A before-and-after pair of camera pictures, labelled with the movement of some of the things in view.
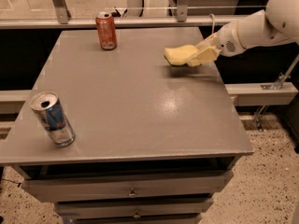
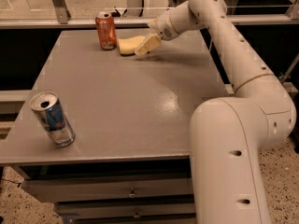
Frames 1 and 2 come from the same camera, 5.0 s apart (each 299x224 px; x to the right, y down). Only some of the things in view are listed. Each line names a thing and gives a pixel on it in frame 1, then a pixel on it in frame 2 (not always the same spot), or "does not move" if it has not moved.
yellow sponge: [177, 56] -> [129, 45]
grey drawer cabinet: [154, 143] does not move
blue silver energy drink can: [47, 107] does not move
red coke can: [106, 31] does not move
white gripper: [226, 39] -> [165, 27]
